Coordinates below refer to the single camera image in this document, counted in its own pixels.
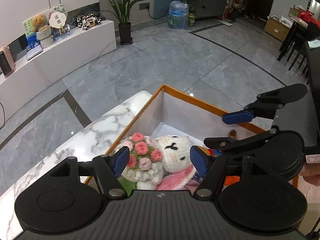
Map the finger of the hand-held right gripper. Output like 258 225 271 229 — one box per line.
222 96 285 126
203 129 278 153

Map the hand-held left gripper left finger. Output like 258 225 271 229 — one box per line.
47 146 131 198

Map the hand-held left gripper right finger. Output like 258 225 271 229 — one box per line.
189 145 273 198

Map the crochet white bunny with bouquet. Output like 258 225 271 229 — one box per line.
113 132 198 191

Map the orange-rimmed white box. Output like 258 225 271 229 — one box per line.
84 84 299 193

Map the person's right hand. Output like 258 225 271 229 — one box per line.
301 163 320 185

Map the black dining table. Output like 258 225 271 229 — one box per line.
277 17 320 63

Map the brown cardboard carton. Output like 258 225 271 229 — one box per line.
264 15 292 42

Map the red plastic bag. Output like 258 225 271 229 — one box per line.
297 11 320 27

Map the white marble television console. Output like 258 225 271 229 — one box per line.
0 20 118 131

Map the large blue water bottle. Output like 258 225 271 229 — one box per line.
167 0 190 32

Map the tall leafy potted plant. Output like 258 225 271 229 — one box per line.
92 0 151 45

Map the clear blue display box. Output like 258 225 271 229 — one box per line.
53 24 72 42

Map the grey laptop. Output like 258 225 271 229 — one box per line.
26 45 43 61

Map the white black toy car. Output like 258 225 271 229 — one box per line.
81 13 107 28

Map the checkered toy car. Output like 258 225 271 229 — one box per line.
70 15 84 31

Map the pink space heater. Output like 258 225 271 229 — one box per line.
0 44 16 78

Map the white round hand fan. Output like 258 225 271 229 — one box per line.
48 12 68 34

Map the blue green landscape painting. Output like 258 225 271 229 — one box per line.
23 17 41 49

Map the brown teddy bear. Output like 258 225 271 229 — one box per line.
31 14 51 33

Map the painted round hand fan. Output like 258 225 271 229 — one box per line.
48 4 68 17

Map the black power cable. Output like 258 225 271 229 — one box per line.
0 102 6 128

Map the black socket cable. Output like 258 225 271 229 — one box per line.
147 7 171 20

